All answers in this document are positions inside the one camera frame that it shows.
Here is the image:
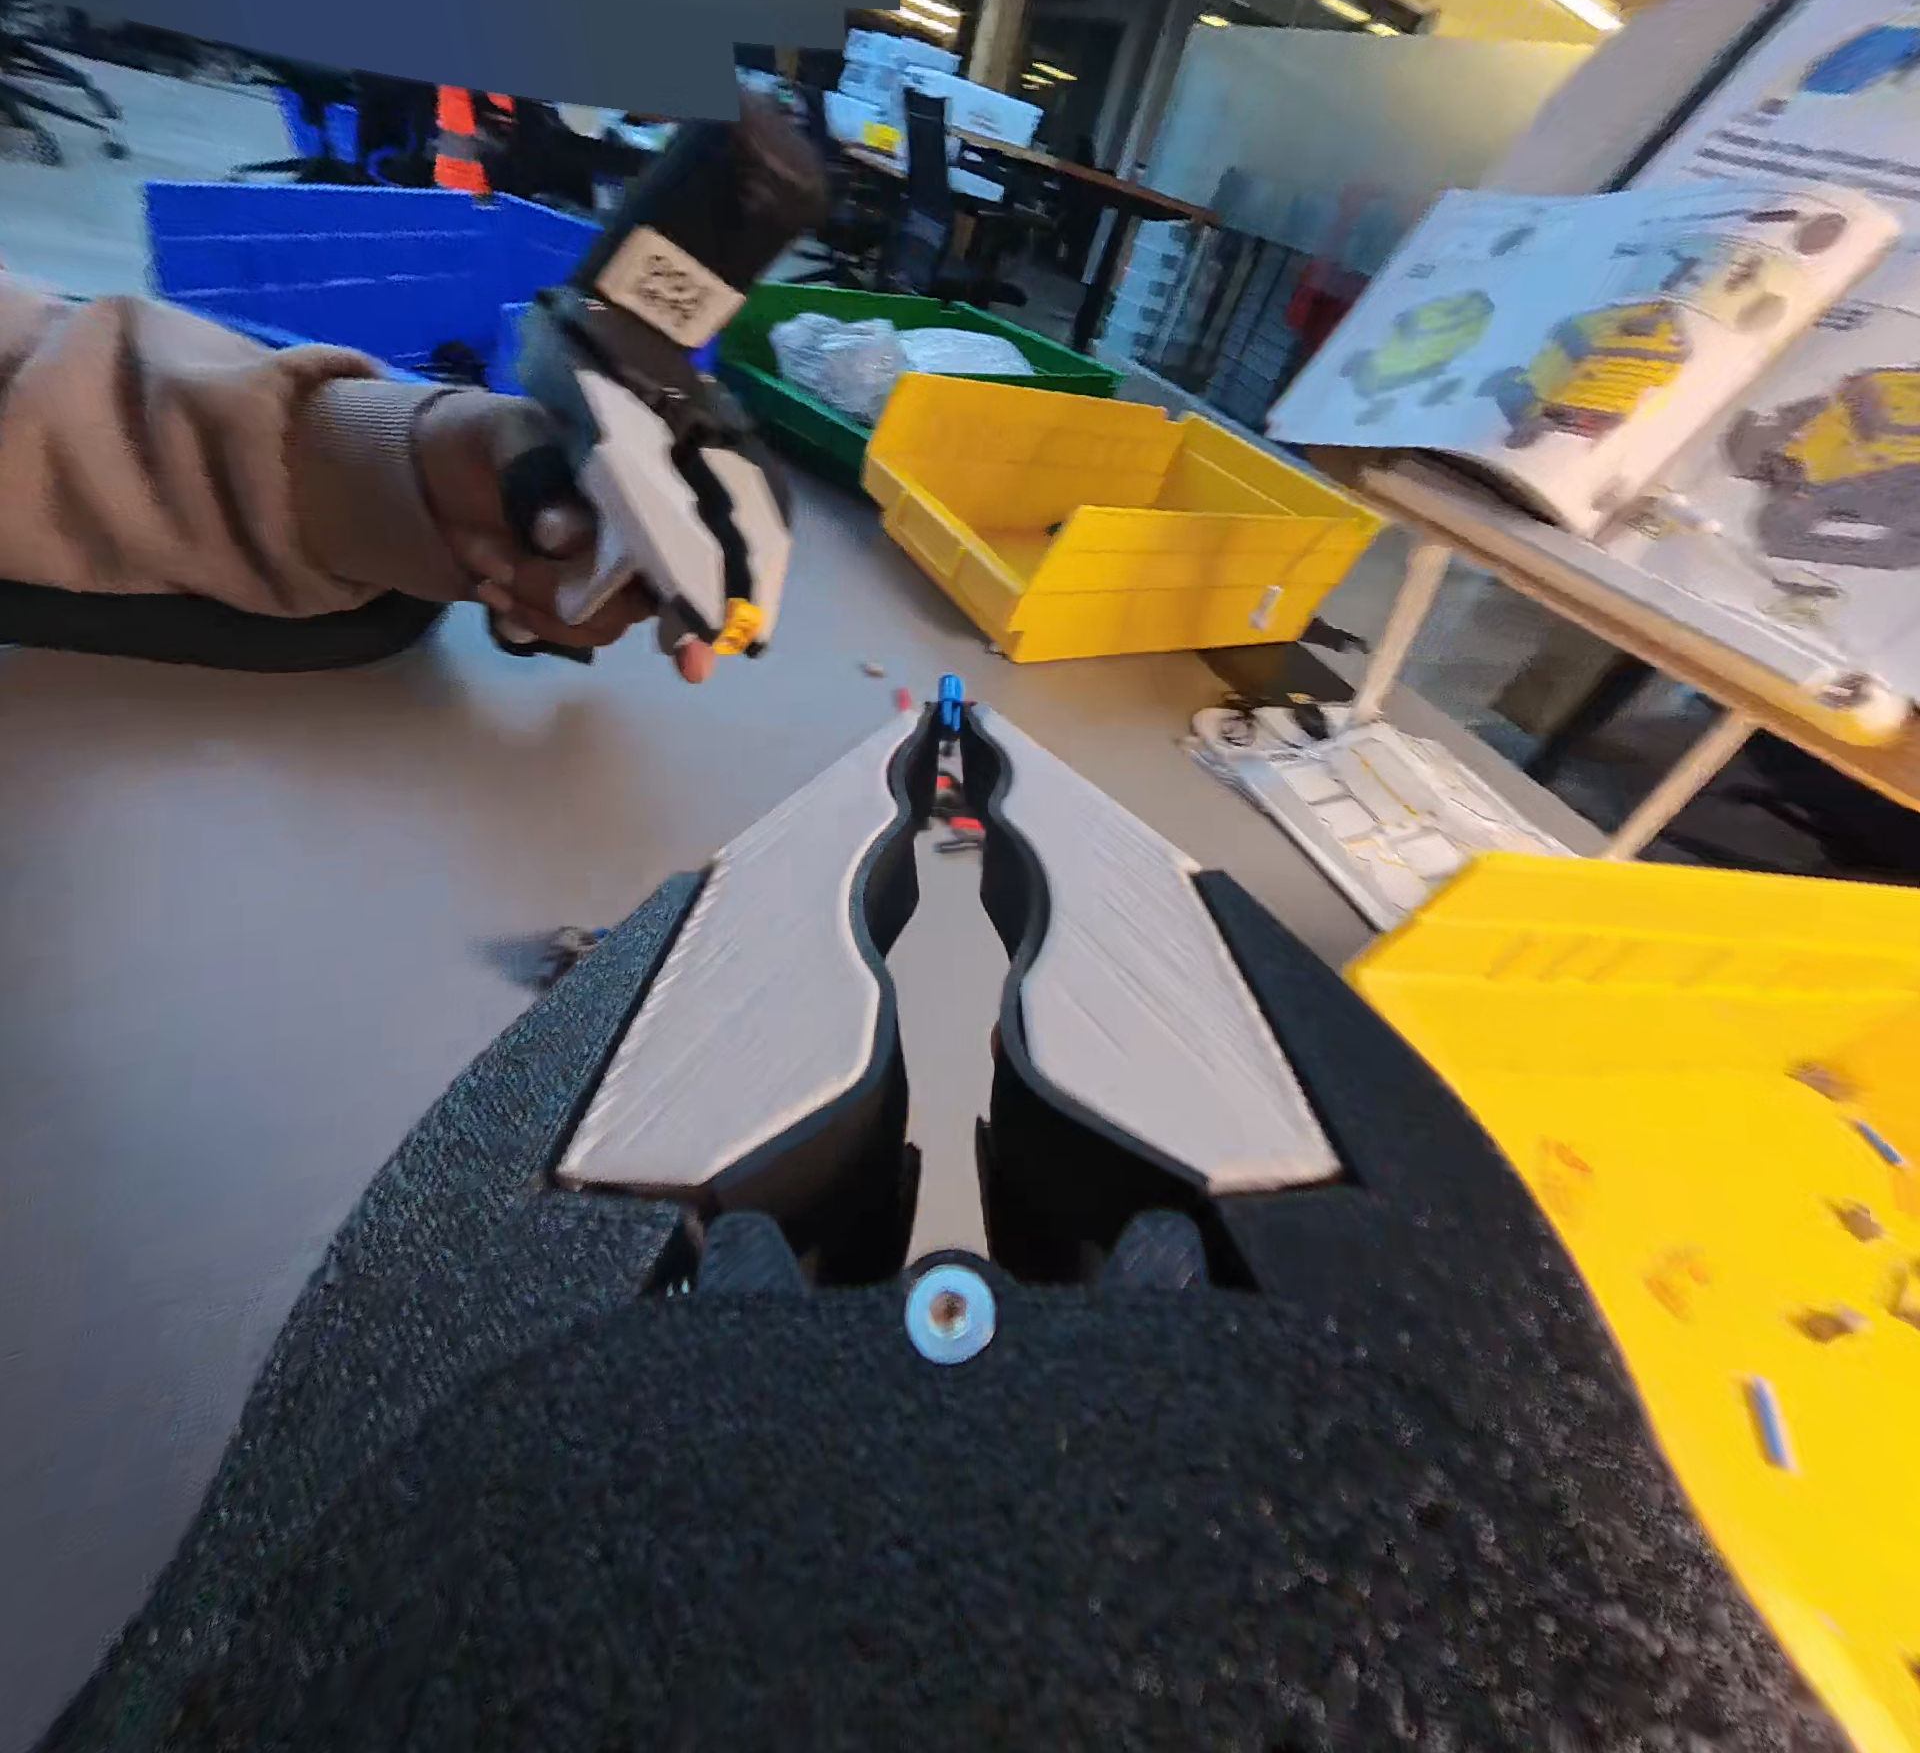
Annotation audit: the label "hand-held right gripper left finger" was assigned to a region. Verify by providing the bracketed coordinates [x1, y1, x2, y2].
[558, 710, 922, 1281]

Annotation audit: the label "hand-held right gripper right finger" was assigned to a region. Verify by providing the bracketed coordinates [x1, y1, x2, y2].
[957, 708, 1340, 1281]

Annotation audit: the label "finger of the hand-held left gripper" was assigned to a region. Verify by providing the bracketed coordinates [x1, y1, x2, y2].
[558, 372, 740, 652]
[695, 438, 793, 656]

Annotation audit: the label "grey toy brick assembly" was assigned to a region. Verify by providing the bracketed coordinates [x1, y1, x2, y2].
[482, 925, 612, 994]

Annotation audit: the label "yellow plastic bin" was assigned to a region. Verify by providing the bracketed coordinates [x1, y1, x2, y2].
[861, 372, 1386, 663]
[1347, 852, 1920, 1753]

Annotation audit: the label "person's left forearm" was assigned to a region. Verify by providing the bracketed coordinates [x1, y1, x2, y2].
[0, 276, 467, 621]

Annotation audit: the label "grey desk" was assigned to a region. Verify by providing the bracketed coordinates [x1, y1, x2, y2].
[0, 472, 1616, 1731]

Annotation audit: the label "person's left hand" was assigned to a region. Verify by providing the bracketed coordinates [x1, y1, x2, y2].
[414, 387, 720, 686]

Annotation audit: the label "clear plastic bags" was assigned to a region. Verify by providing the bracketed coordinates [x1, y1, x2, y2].
[771, 308, 1038, 421]

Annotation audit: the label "black office chair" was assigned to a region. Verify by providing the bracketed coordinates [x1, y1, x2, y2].
[888, 88, 1031, 306]

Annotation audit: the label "stack of white boxes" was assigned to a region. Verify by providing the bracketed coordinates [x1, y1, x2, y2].
[824, 28, 1046, 151]

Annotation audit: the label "green plastic bin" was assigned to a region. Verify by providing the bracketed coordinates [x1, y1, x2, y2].
[718, 278, 1120, 489]

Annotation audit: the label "sticker sheet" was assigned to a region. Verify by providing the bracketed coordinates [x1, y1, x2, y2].
[1192, 705, 1578, 932]

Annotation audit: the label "wooden background table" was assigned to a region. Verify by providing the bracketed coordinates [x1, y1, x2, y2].
[842, 117, 1217, 345]

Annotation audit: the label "blue plastic bin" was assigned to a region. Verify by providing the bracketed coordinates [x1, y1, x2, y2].
[146, 181, 601, 390]

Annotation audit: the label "black chair armrest pad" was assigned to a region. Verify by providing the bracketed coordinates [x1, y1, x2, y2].
[0, 573, 455, 672]

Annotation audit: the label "scattered grey blue toy parts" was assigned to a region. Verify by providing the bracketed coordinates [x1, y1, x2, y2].
[1545, 1061, 1920, 1478]

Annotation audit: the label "open instruction booklet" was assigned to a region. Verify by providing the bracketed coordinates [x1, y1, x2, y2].
[1268, 181, 1902, 540]

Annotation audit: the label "large instruction sheet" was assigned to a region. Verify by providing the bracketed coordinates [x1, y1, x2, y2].
[1483, 0, 1920, 710]

